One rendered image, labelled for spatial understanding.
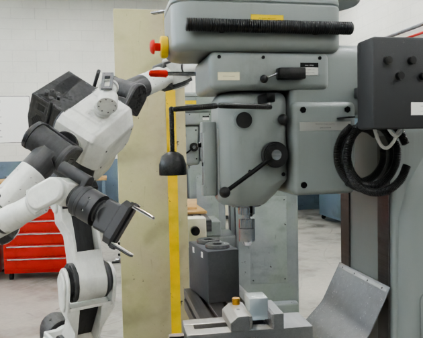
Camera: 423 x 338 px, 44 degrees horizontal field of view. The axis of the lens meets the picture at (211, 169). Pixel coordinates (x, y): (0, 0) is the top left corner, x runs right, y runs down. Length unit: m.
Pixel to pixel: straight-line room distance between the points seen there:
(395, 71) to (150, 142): 2.13
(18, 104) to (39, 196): 9.23
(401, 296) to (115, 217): 0.81
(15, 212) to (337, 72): 0.95
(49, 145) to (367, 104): 0.92
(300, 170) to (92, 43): 9.38
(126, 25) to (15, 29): 7.64
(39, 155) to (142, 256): 1.75
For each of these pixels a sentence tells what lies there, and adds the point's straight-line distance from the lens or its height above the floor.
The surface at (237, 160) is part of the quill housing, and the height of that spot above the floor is 1.44.
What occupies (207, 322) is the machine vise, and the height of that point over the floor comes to 0.99.
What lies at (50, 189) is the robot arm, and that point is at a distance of 1.38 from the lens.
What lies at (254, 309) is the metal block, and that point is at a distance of 1.47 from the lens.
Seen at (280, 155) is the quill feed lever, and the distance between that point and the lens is 1.40.
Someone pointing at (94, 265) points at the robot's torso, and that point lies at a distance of 1.95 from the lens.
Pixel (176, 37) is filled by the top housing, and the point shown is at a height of 1.77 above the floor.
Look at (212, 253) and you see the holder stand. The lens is 1.86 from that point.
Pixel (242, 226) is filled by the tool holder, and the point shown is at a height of 1.25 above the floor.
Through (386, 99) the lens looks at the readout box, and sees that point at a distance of 1.26.
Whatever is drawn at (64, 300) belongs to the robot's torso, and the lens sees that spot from 1.96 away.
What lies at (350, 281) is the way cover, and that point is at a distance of 1.73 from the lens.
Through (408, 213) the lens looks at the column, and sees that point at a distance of 1.52.
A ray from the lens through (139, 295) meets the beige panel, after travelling 3.31.
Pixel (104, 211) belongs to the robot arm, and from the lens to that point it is 1.34.
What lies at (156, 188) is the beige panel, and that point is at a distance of 3.20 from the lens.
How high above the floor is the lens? 1.49
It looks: 3 degrees down
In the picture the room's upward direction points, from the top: 1 degrees counter-clockwise
